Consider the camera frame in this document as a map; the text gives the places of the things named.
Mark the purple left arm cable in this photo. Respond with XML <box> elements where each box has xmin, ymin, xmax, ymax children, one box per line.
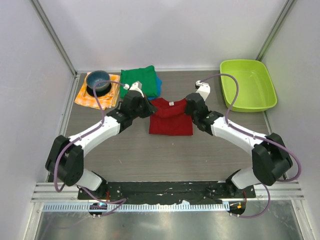
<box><xmin>53</xmin><ymin>80</ymin><xmax>127</xmax><ymax>217</ymax></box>

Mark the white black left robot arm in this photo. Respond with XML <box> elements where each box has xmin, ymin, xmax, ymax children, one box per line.
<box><xmin>45</xmin><ymin>90</ymin><xmax>157</xmax><ymax>200</ymax></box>

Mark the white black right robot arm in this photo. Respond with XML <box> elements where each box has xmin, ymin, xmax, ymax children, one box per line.
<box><xmin>184</xmin><ymin>92</ymin><xmax>293</xmax><ymax>198</ymax></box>

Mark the orange checkered cloth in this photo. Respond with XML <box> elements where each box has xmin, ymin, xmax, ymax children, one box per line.
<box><xmin>74</xmin><ymin>72</ymin><xmax>121</xmax><ymax>110</ymax></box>

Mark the white slotted cable duct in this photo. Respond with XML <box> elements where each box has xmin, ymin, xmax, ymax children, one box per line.
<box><xmin>42</xmin><ymin>201</ymin><xmax>230</xmax><ymax>213</ymax></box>

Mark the right aluminium frame post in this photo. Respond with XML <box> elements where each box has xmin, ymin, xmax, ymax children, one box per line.
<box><xmin>255</xmin><ymin>0</ymin><xmax>297</xmax><ymax>62</ymax></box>

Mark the blue folded t-shirt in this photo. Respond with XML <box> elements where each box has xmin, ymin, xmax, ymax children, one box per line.
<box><xmin>147</xmin><ymin>76</ymin><xmax>162</xmax><ymax>100</ymax></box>

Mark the left aluminium frame post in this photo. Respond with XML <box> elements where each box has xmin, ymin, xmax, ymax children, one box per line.
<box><xmin>29</xmin><ymin>0</ymin><xmax>77</xmax><ymax>77</ymax></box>

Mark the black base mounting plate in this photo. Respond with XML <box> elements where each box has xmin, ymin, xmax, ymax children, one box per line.
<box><xmin>92</xmin><ymin>181</ymin><xmax>256</xmax><ymax>205</ymax></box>

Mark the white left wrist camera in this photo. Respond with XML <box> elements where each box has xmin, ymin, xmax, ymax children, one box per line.
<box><xmin>123</xmin><ymin>81</ymin><xmax>145</xmax><ymax>97</ymax></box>

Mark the green folded t-shirt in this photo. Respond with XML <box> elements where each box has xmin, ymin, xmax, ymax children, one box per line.
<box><xmin>120</xmin><ymin>65</ymin><xmax>160</xmax><ymax>100</ymax></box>

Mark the blue ceramic bowl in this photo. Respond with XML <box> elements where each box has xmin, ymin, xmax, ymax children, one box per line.
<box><xmin>86</xmin><ymin>70</ymin><xmax>111</xmax><ymax>92</ymax></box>

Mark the black saucer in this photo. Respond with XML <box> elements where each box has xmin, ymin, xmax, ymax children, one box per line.
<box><xmin>86</xmin><ymin>83</ymin><xmax>112</xmax><ymax>97</ymax></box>

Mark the lime green plastic tub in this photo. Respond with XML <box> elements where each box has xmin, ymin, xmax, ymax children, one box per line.
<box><xmin>220</xmin><ymin>59</ymin><xmax>278</xmax><ymax>113</ymax></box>

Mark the red t-shirt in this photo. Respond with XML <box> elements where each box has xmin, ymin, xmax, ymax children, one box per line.
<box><xmin>148</xmin><ymin>98</ymin><xmax>193</xmax><ymax>136</ymax></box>

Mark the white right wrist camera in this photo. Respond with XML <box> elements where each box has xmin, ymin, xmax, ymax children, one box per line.
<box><xmin>195</xmin><ymin>80</ymin><xmax>211</xmax><ymax>101</ymax></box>

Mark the aluminium frame post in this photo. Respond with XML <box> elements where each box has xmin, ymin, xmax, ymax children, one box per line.
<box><xmin>255</xmin><ymin>0</ymin><xmax>297</xmax><ymax>62</ymax></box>
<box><xmin>29</xmin><ymin>0</ymin><xmax>77</xmax><ymax>77</ymax></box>

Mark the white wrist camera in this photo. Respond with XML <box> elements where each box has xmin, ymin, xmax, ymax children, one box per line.
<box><xmin>123</xmin><ymin>81</ymin><xmax>145</xmax><ymax>97</ymax></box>
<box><xmin>195</xmin><ymin>80</ymin><xmax>211</xmax><ymax>101</ymax></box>

